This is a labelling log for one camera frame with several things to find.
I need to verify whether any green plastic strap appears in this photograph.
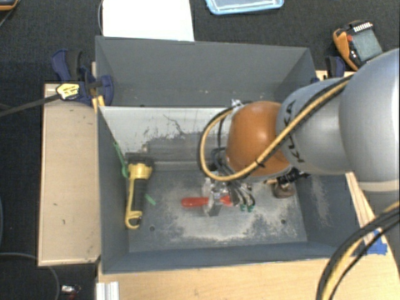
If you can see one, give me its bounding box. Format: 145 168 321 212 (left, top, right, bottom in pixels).
112 141 157 206

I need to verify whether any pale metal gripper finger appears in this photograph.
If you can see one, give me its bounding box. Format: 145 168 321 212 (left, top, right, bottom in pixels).
206 196 222 218
202 179 214 200

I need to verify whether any grey metal bin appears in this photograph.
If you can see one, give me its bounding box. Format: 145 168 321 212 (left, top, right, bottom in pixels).
93 35 370 275

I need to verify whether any pale wood board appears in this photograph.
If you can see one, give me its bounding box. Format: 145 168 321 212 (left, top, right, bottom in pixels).
37 82 103 267

